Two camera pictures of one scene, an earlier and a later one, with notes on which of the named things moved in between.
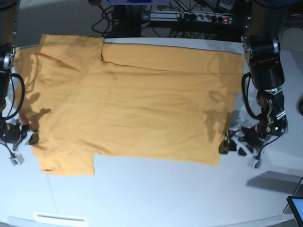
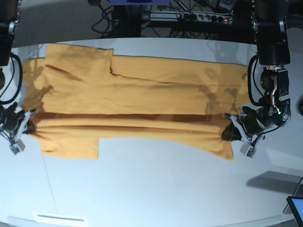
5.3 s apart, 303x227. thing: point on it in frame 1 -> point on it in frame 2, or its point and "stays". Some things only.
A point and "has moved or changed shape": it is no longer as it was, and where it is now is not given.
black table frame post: (127, 21) stays
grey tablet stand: (298, 193) stays
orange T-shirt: (85, 98) has moved or changed shape
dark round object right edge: (299, 105) stays
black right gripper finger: (227, 145) -> (231, 133)
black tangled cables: (102, 25) stays
